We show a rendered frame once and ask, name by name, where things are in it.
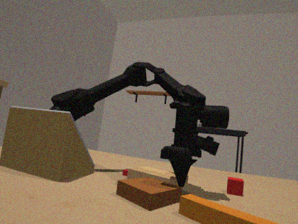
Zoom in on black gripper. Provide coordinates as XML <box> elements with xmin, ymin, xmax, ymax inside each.
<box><xmin>160</xmin><ymin>125</ymin><xmax>202</xmax><ymax>187</ymax></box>

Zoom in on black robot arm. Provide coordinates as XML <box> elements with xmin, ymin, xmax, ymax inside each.
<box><xmin>49</xmin><ymin>62</ymin><xmax>229</xmax><ymax>156</ymax></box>

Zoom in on red cube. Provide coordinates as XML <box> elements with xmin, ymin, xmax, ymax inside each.
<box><xmin>227</xmin><ymin>177</ymin><xmax>244</xmax><ymax>196</ymax></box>

